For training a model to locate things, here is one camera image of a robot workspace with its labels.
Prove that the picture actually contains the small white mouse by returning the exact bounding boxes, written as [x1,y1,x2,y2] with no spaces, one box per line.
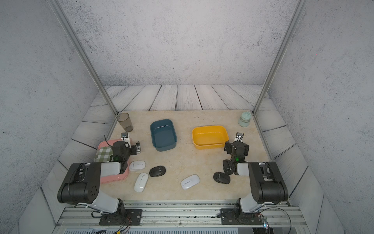
[129,160,146,172]

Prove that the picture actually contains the black mouse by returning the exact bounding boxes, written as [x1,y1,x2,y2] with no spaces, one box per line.
[213,172,231,184]
[149,166,166,177]
[223,160,234,175]

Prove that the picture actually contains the dark teal storage box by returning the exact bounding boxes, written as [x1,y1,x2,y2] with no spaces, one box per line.
[150,119,177,152]

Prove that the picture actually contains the long white mouse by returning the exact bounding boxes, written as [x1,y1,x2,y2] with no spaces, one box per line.
[134,173,149,193]

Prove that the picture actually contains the yellow storage box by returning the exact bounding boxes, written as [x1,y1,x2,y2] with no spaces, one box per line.
[192,125,229,150]

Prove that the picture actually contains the white mouse with grey line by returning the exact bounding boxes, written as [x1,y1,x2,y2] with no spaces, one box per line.
[181,174,200,190]

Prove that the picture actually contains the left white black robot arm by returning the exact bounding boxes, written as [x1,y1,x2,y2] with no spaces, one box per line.
[57,140,141,216]

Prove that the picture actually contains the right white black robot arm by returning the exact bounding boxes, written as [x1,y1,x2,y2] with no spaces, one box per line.
[223,140,289,214]

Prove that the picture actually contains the pink tray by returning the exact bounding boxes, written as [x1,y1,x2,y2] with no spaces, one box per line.
[97,139,129,184]

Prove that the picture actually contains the green checkered cloth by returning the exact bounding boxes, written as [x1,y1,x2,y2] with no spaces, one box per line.
[94,146,113,162]

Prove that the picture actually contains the pale green glass jar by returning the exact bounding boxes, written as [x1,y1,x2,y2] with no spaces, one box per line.
[238,112,252,127]

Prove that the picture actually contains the brown translucent cup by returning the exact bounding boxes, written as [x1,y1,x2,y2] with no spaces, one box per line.
[116,113,133,133]

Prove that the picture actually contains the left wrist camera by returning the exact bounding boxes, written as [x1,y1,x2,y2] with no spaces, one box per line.
[121,132,131,147]

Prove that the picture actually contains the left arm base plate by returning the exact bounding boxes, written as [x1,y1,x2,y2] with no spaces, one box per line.
[99,209,143,226]

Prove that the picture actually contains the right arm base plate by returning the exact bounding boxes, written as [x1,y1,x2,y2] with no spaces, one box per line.
[217,208,263,225]

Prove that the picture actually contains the left aluminium corner post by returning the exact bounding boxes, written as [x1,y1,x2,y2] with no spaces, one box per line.
[48,0,119,116]

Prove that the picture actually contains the aluminium corner post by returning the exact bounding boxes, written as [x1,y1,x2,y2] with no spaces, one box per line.
[48,0,119,116]
[252,0,308,116]

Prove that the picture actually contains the aluminium rail frame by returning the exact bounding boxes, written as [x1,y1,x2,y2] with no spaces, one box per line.
[53,200,310,234]

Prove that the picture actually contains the right aluminium corner post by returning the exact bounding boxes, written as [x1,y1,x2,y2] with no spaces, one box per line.
[252,0,308,116]

